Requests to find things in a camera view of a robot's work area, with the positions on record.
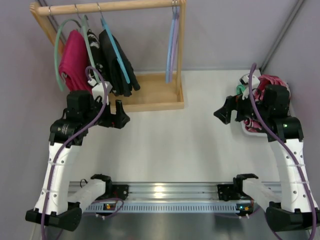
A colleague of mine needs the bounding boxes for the wooden clothes rack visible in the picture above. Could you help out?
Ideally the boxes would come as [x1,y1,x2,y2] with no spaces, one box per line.
[29,0,187,112]

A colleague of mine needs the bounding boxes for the black trousers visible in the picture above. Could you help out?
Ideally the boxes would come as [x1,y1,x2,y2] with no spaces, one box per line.
[99,30,141,97]

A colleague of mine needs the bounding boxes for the black white patterned garment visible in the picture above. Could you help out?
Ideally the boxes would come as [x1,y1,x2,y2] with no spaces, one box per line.
[87,29,108,82]

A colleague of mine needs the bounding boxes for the white plastic basket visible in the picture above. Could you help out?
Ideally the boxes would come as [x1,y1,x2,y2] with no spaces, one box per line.
[241,74,292,139]

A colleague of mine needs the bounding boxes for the grey green hanger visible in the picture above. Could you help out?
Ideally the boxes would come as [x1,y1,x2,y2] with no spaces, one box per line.
[81,14,95,68]

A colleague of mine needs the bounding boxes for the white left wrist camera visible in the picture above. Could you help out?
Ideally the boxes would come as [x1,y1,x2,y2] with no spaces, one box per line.
[87,78,112,100]

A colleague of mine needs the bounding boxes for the magenta pink garment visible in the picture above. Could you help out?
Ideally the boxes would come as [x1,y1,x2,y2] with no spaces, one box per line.
[58,30,92,93]

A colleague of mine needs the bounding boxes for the teal blue hanger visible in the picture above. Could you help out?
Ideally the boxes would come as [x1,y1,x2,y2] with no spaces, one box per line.
[100,16,131,84]

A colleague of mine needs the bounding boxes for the lilac hanger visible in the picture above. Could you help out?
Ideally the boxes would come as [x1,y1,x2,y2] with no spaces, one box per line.
[169,7,180,83]

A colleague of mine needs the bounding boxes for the mint green hanger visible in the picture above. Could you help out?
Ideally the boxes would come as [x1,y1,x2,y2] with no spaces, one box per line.
[54,18,81,92]

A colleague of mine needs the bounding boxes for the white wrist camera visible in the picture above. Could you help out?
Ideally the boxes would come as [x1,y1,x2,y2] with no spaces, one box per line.
[87,78,112,100]
[239,73,261,98]

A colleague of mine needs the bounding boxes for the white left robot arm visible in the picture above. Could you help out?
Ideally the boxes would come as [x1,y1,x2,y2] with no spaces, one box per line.
[25,90,130,232]

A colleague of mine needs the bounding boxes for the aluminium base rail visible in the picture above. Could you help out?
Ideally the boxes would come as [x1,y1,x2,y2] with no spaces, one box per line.
[84,182,262,218]

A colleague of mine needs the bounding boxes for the green white garment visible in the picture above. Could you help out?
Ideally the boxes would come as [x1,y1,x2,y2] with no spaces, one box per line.
[236,84,246,95]

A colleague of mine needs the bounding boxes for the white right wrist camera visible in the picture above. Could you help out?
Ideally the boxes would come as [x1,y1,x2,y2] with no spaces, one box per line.
[239,73,261,98]

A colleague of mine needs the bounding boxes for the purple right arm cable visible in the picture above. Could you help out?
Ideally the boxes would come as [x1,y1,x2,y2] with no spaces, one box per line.
[246,62,316,240]

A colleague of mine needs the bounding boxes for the light blue hanger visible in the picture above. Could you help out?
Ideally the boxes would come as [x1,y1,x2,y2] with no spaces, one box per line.
[165,8,177,84]

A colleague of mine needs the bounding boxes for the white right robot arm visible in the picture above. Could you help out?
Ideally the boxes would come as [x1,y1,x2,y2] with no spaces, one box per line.
[213,84,320,232]

